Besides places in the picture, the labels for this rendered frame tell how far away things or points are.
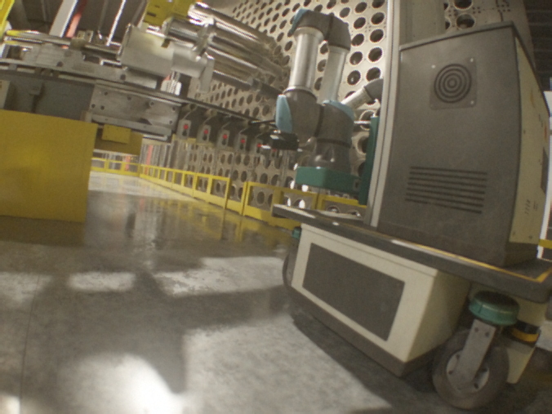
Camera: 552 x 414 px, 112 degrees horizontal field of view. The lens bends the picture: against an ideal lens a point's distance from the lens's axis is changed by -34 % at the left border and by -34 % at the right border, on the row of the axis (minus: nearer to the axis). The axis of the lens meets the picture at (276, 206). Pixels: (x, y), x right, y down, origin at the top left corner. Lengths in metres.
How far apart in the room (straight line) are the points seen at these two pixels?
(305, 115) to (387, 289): 0.57
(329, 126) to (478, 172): 0.50
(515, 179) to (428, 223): 0.22
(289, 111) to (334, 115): 0.14
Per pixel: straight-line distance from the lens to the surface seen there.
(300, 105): 0.90
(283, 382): 0.62
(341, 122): 0.92
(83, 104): 2.19
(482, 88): 0.67
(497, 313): 0.58
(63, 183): 1.77
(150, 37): 2.41
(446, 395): 0.69
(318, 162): 0.88
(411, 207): 0.67
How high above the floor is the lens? 0.39
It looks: 4 degrees down
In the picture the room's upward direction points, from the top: 10 degrees clockwise
